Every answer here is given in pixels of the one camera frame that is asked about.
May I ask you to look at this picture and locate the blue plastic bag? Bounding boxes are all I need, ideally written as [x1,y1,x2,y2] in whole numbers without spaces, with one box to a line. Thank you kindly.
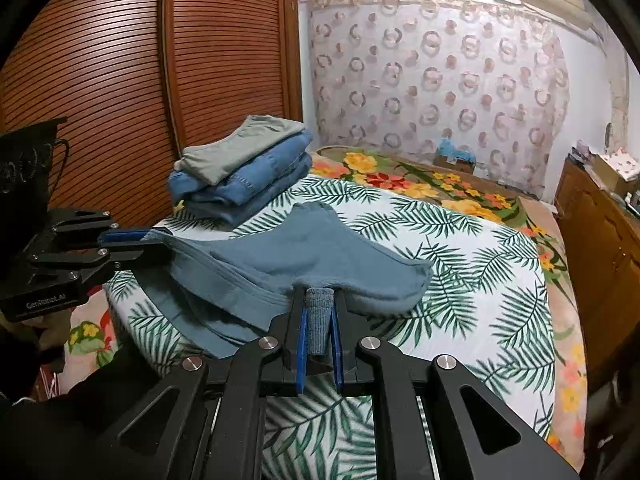
[437,139,476,163]

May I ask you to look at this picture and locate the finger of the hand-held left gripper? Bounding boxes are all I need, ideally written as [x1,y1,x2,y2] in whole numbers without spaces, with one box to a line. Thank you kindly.
[27,242,173,285]
[45,209,152,248]

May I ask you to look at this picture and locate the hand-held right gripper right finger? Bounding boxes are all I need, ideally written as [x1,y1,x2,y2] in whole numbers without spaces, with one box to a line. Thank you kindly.
[330,287,581,480]

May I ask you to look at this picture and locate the circle pattern curtain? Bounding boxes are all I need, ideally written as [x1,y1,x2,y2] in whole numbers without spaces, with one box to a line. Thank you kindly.
[306,0,571,201]

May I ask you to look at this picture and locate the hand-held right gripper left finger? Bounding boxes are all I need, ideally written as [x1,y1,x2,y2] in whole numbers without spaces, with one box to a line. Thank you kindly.
[85,285,307,480]

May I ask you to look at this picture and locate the floral blanket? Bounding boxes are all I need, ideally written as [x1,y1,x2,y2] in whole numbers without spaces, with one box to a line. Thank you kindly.
[40,144,588,468]

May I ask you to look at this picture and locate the leaf print bed sheet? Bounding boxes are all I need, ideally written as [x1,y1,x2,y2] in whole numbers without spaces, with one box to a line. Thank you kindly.
[102,175,556,480]

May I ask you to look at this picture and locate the wooden side cabinet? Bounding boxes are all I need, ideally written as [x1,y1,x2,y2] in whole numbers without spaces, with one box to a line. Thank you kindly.
[554,155,640,361]

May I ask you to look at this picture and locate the cardboard box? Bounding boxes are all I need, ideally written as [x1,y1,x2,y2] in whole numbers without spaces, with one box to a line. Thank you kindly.
[432,152,476,173]

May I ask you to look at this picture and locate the person's left forearm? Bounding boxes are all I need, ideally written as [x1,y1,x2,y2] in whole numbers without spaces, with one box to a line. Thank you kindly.
[0,310,171,480]

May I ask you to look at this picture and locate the blue shorts pants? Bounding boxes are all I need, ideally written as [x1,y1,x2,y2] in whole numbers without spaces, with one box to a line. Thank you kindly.
[107,202,435,361]

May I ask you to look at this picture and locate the wooden louvered wardrobe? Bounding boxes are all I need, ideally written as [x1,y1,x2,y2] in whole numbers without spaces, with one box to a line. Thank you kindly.
[0,0,303,271]

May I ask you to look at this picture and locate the box with spotted cloth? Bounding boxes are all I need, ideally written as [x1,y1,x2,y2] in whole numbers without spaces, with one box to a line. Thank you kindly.
[592,150,640,191]

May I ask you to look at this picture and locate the tied cream curtain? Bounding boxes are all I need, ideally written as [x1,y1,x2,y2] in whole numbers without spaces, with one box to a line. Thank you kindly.
[602,30,633,153]

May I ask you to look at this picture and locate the stack of folded clothes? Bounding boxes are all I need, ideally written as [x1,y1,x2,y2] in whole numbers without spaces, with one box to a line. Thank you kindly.
[169,132,315,227]

